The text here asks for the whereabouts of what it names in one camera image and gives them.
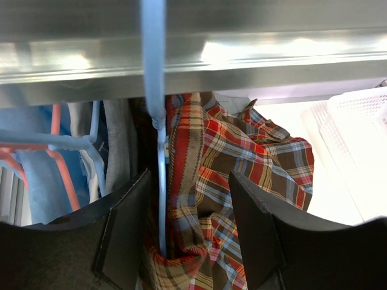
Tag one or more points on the light blue shirt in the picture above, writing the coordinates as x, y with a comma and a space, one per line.
47, 195

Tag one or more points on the grey shirt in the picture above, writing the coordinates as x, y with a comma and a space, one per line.
123, 146

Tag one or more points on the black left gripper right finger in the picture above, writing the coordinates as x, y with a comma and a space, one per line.
283, 247

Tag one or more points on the light blue hanger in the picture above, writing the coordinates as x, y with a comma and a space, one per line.
153, 30

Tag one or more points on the white shirt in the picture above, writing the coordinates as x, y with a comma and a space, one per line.
84, 124

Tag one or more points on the aluminium hanging rail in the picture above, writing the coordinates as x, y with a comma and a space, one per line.
71, 51

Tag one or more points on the blue hanger on rail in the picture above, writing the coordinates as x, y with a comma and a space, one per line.
55, 142

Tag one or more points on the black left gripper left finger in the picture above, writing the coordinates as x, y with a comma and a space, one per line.
96, 247

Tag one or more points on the white plastic basket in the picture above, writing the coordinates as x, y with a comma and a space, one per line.
352, 126

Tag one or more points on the pink hanger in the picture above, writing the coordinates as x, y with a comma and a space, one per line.
7, 151
61, 164

